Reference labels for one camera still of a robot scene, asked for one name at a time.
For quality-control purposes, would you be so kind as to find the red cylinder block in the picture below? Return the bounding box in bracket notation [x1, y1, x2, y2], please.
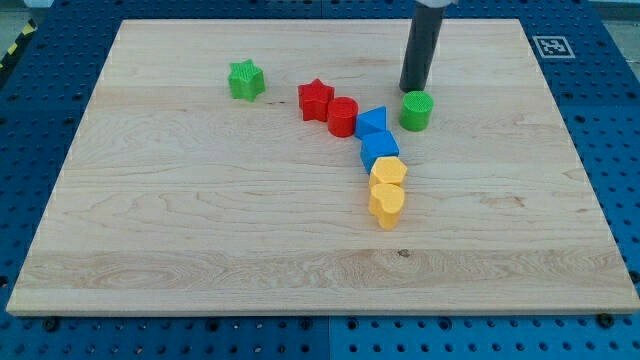
[327, 97, 359, 137]

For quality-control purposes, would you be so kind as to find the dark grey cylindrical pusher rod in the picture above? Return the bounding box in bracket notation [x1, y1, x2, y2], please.
[399, 1, 448, 93]

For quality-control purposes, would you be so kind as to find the blue triangle block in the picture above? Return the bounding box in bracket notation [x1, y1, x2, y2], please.
[354, 106, 387, 139]

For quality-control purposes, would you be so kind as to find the green star block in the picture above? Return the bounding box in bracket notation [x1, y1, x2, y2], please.
[228, 59, 265, 102]

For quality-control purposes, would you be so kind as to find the black yellow hazard tape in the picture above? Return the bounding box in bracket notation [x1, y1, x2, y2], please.
[1, 19, 38, 71]

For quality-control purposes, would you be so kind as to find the light wooden board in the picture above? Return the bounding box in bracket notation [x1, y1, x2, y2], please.
[7, 19, 639, 317]

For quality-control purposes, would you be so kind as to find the red star block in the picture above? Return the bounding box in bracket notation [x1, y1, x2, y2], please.
[298, 78, 335, 122]

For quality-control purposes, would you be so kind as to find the yellow heart block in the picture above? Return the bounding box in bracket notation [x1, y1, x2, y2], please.
[368, 183, 405, 230]

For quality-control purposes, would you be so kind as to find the yellow hexagon block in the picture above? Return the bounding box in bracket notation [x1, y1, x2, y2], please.
[369, 156, 408, 187]

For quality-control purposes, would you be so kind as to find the blue cube block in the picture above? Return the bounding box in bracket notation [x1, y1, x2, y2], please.
[360, 130, 400, 173]

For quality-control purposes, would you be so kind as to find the white fiducial marker tag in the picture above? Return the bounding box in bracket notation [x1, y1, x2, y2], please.
[533, 35, 575, 59]

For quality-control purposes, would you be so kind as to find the green cylinder block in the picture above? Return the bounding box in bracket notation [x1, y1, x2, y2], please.
[399, 91, 434, 132]

